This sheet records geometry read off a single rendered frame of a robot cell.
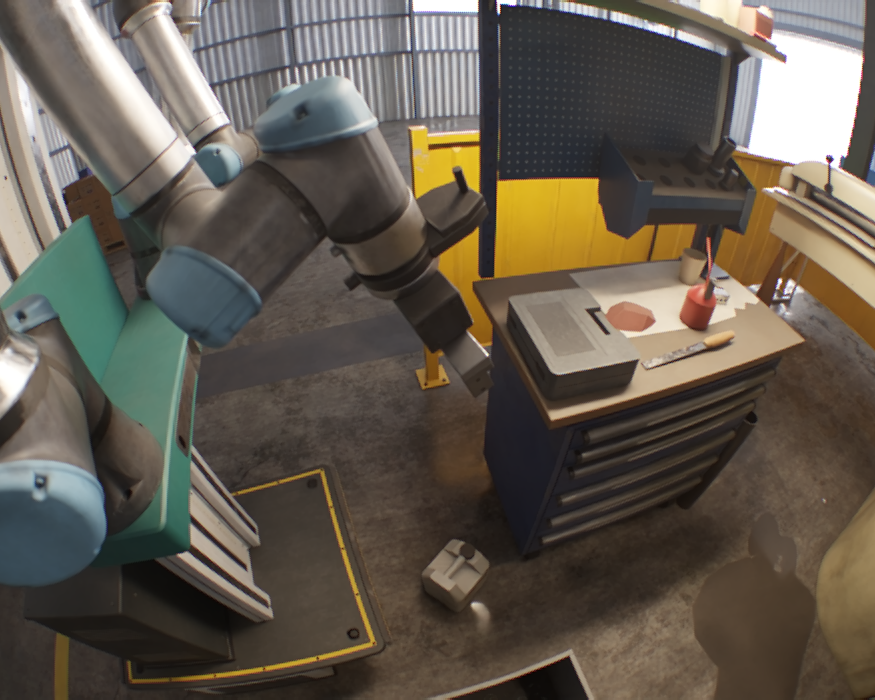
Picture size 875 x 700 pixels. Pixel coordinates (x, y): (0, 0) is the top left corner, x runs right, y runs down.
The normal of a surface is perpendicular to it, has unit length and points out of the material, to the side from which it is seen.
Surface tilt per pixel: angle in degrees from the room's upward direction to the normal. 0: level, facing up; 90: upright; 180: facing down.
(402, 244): 95
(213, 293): 76
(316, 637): 0
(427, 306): 25
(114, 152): 99
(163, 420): 0
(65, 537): 97
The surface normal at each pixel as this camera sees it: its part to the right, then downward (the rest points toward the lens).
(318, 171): 0.53, 0.19
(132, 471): 0.94, -0.22
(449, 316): 0.49, 0.65
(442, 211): -0.32, -0.49
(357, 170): 0.72, 0.43
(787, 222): -0.96, 0.21
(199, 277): 0.36, 0.09
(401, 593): -0.04, -0.76
